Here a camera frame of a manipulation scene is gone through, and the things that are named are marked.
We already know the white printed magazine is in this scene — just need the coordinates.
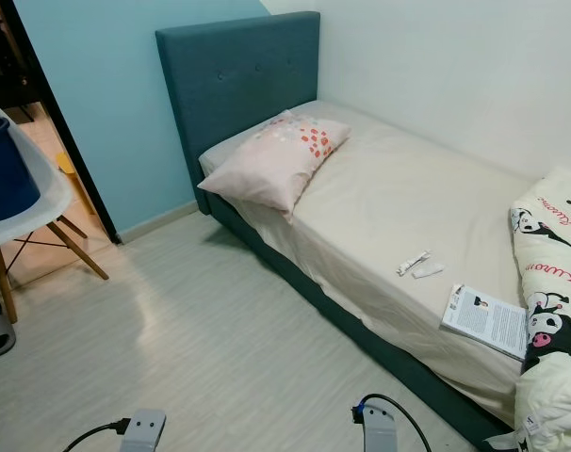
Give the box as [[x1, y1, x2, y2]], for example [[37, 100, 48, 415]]
[[440, 283, 531, 362]]

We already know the cream cartoon print blanket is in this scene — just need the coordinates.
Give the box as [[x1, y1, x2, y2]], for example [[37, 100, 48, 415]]
[[486, 168, 571, 452]]

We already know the white chair with wooden legs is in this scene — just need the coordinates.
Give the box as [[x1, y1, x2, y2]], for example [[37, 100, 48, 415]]
[[0, 94, 110, 326]]

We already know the dark blue bucket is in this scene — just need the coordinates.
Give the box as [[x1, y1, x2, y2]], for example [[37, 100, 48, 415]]
[[0, 117, 41, 219]]

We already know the yellow plastic object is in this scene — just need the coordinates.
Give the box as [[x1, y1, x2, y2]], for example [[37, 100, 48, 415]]
[[56, 153, 96, 216]]

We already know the dark wooden cabinet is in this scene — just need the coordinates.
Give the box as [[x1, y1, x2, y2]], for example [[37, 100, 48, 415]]
[[0, 0, 41, 123]]

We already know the pink pillow with red dots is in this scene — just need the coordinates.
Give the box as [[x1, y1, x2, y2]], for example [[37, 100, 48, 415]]
[[198, 110, 351, 219]]

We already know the long white wrapper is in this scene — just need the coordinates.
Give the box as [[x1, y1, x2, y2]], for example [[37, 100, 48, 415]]
[[397, 250, 432, 276]]

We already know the small white paper piece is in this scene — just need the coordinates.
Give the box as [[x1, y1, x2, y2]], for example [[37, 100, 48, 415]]
[[412, 263, 445, 280]]

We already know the black door frame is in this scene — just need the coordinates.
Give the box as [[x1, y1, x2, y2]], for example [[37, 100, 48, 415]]
[[0, 0, 121, 246]]

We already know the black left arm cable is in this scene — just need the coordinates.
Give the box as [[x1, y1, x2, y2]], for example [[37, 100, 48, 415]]
[[63, 419, 132, 452]]

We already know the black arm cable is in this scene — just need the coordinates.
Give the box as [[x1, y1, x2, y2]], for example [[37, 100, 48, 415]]
[[350, 394, 432, 452], [63, 419, 132, 452]]

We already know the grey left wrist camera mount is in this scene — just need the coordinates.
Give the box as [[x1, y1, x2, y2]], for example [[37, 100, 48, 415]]
[[120, 409, 167, 452]]

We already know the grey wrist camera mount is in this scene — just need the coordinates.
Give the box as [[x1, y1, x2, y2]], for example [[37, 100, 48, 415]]
[[120, 409, 167, 452], [353, 405, 400, 452]]

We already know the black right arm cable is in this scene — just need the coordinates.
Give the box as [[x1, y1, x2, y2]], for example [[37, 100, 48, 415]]
[[350, 394, 432, 452]]

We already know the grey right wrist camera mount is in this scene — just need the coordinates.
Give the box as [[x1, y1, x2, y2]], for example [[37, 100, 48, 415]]
[[353, 405, 400, 452]]

